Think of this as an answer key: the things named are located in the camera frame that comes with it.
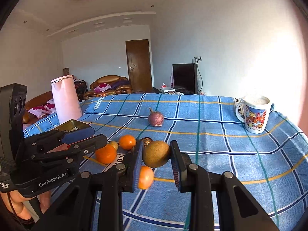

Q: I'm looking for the large orange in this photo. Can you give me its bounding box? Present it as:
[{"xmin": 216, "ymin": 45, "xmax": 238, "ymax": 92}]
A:
[{"xmin": 95, "ymin": 144, "xmax": 117, "ymax": 164}]

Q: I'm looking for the small orange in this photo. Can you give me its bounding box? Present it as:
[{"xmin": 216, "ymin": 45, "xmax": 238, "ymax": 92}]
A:
[{"xmin": 119, "ymin": 135, "xmax": 136, "ymax": 150}]

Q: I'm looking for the small orange tangerine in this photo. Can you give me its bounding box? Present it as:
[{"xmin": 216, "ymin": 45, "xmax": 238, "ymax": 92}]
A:
[{"xmin": 138, "ymin": 166, "xmax": 154, "ymax": 190}]

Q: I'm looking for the dark brown wrinkled fruit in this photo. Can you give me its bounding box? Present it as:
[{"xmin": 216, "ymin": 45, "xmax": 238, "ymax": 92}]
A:
[{"xmin": 141, "ymin": 137, "xmax": 152, "ymax": 146}]

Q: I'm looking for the brown round fruit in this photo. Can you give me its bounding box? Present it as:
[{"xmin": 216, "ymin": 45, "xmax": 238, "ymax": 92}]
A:
[{"xmin": 142, "ymin": 141, "xmax": 170, "ymax": 168}]

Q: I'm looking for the purple passion fruit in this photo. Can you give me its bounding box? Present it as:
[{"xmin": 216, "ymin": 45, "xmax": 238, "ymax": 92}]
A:
[{"xmin": 148, "ymin": 107, "xmax": 164, "ymax": 127}]

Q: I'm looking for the person left hand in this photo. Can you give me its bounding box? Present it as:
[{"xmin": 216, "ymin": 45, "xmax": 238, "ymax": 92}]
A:
[{"xmin": 1, "ymin": 190, "xmax": 51, "ymax": 220}]

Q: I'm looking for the pink metal tin box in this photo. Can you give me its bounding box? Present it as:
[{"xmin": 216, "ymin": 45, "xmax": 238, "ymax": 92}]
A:
[{"xmin": 51, "ymin": 119, "xmax": 94, "ymax": 137}]

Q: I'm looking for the red white cushion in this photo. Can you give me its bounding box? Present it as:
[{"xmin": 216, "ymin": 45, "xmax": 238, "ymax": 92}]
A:
[{"xmin": 28, "ymin": 99, "xmax": 56, "ymax": 119}]

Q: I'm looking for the pink electric kettle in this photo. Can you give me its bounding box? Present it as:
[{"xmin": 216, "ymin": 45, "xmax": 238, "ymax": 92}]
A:
[{"xmin": 51, "ymin": 74, "xmax": 82, "ymax": 124}]

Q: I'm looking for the brown leather sofa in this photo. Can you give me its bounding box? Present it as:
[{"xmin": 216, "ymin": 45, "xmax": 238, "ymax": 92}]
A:
[{"xmin": 23, "ymin": 91, "xmax": 56, "ymax": 125}]

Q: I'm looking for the small yellow green fruit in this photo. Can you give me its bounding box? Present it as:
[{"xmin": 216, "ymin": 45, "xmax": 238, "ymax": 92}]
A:
[{"xmin": 108, "ymin": 141, "xmax": 119, "ymax": 150}]

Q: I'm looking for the blue plaid tablecloth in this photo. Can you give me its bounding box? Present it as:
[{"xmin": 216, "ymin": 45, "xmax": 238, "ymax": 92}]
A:
[{"xmin": 23, "ymin": 93, "xmax": 308, "ymax": 231}]

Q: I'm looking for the brown leather armchair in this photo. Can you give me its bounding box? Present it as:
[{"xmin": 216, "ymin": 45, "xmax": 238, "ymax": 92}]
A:
[{"xmin": 82, "ymin": 75, "xmax": 132, "ymax": 99}]

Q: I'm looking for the white printed mug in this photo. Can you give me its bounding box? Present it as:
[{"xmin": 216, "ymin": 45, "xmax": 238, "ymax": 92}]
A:
[{"xmin": 235, "ymin": 96, "xmax": 271, "ymax": 134}]

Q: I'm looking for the low tv stand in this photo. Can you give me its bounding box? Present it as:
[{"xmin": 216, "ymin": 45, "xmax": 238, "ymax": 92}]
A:
[{"xmin": 144, "ymin": 87, "xmax": 194, "ymax": 95}]

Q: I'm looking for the dark brown door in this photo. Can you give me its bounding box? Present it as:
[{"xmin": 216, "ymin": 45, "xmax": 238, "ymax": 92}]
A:
[{"xmin": 125, "ymin": 39, "xmax": 152, "ymax": 92}]

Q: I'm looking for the black television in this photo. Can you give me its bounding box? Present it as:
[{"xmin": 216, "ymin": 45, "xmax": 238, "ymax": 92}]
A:
[{"xmin": 172, "ymin": 63, "xmax": 197, "ymax": 94}]

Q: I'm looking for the wall power socket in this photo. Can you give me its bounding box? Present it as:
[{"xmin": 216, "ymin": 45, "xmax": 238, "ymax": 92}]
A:
[{"xmin": 194, "ymin": 56, "xmax": 202, "ymax": 63}]

